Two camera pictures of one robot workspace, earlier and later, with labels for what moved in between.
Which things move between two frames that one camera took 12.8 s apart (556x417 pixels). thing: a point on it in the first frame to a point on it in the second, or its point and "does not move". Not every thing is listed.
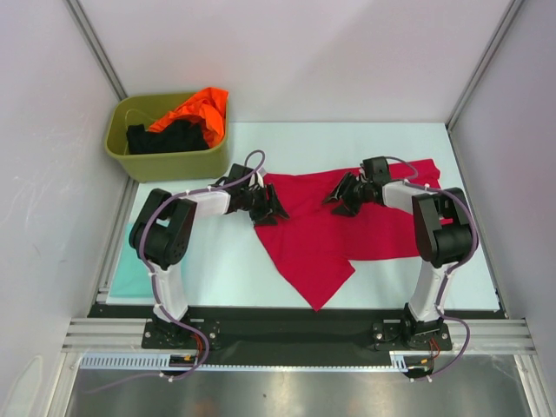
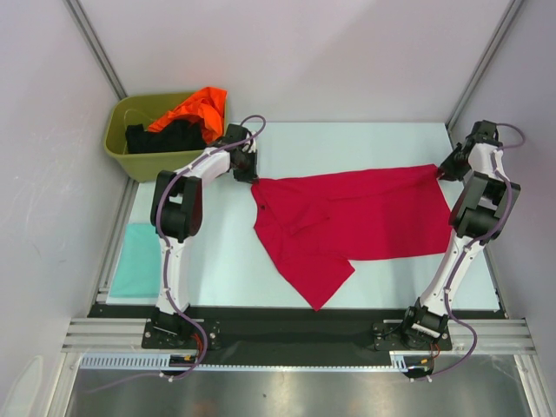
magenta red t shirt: [312, 248] does not move
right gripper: [348, 195] to [450, 166]
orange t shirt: [208, 107] does not move
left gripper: [265, 215] to [250, 175]
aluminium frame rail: [105, 335] does not move
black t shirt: [174, 135] does not move
